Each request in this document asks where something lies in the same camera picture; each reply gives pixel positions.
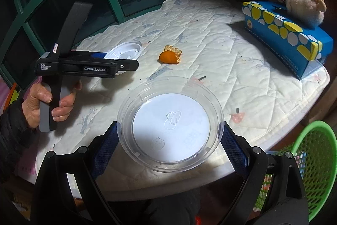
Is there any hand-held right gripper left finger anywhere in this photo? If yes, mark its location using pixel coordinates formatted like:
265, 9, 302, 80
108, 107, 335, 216
32, 121, 119, 225

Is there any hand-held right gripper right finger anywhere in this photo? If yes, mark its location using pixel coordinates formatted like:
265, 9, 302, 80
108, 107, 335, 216
220, 122, 308, 225

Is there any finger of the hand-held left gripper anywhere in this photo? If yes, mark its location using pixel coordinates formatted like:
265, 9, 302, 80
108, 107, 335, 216
74, 50, 109, 59

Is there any white plastic cup lid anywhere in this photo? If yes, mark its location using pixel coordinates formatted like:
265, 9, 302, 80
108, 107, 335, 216
104, 40, 143, 60

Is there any clear round plastic lid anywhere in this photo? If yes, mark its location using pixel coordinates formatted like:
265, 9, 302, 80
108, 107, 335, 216
117, 76, 225, 173

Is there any green plastic basket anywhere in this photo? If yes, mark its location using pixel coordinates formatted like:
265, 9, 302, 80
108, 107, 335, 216
254, 120, 337, 221

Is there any person's left forearm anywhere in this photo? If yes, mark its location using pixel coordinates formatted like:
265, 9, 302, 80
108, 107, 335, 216
0, 98, 35, 183

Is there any person's left hand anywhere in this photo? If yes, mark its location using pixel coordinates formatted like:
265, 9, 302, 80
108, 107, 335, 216
22, 82, 83, 128

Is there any orange peel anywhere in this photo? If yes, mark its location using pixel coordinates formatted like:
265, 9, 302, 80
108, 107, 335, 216
159, 45, 183, 64

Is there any person's dark clothing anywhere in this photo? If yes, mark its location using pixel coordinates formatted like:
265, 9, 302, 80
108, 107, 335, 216
105, 185, 203, 225

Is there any pink cloth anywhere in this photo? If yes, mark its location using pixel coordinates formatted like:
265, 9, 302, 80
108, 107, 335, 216
0, 75, 16, 112

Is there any cream quilted printed blanket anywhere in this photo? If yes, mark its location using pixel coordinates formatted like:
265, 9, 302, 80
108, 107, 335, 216
16, 0, 331, 202

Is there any blue dotted tissue box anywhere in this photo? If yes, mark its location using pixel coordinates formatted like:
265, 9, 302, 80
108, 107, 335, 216
242, 1, 333, 80

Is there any small plush toy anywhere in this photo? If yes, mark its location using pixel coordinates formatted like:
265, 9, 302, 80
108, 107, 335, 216
278, 0, 327, 28

